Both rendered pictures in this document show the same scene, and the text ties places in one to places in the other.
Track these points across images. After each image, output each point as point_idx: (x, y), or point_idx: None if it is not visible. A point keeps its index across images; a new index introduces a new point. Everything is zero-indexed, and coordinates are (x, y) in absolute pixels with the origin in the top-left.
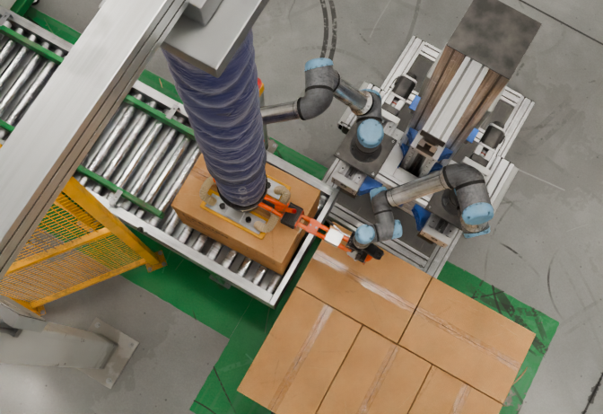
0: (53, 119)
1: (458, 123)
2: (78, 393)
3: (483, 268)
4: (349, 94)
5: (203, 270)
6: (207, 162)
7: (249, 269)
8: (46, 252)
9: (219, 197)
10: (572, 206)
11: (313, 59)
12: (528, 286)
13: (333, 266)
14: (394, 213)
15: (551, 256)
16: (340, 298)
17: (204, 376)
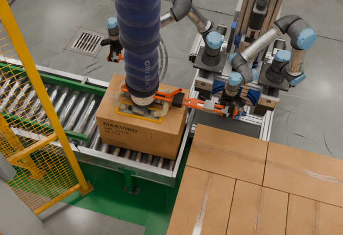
0: None
1: (270, 8)
2: None
3: None
4: (198, 12)
5: (118, 187)
6: (123, 29)
7: (151, 163)
8: (9, 158)
9: (126, 104)
10: (322, 106)
11: None
12: (317, 153)
13: (205, 148)
14: (228, 123)
15: (322, 134)
16: (216, 166)
17: None
